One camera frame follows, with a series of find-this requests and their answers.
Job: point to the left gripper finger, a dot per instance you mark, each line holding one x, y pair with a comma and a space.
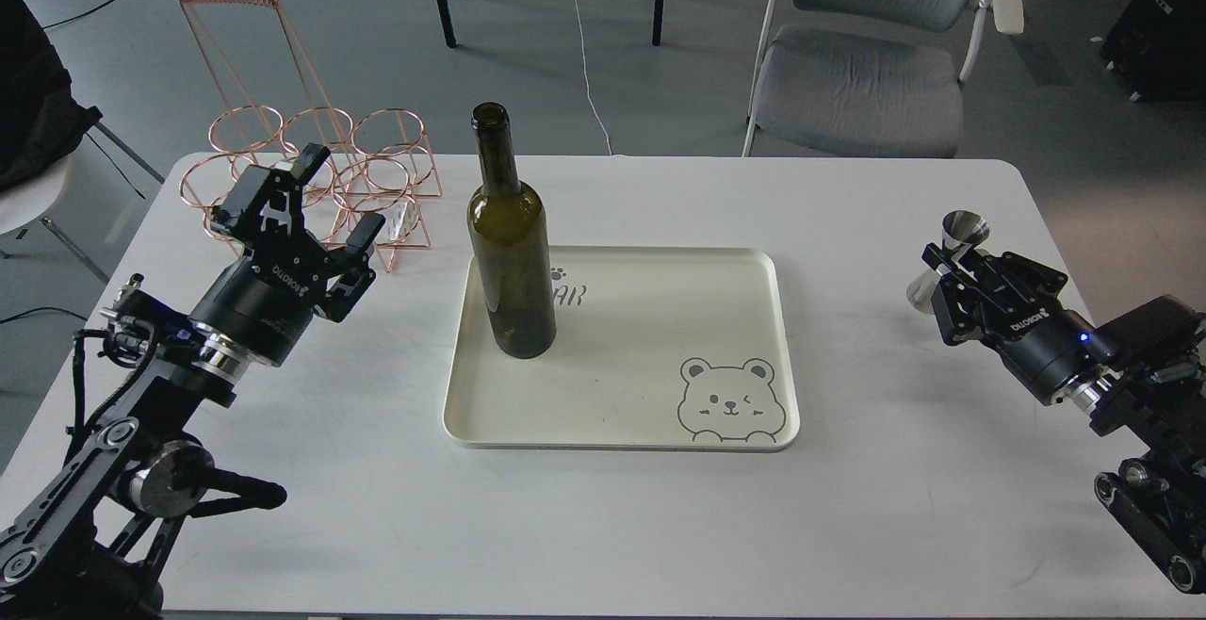
263, 211
345, 274

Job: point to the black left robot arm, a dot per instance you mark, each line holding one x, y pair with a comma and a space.
93, 543

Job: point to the dark green wine bottle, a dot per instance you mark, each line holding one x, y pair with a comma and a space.
507, 225

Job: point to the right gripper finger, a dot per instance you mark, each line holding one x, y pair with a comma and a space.
1019, 287
957, 300

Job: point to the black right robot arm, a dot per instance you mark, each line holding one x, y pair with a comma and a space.
1141, 371

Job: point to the cream bear print tray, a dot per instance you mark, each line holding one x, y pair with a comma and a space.
671, 349

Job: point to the copper wire bottle rack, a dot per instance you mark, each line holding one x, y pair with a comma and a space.
380, 164

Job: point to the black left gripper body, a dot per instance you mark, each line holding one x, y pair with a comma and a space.
265, 300

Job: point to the steel double jigger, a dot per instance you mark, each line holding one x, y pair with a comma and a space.
962, 230

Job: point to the grey office chair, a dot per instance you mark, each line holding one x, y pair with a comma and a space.
862, 96

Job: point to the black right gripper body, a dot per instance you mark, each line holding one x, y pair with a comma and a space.
1048, 348

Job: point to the black equipment case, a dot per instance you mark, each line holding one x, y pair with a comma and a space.
1157, 48

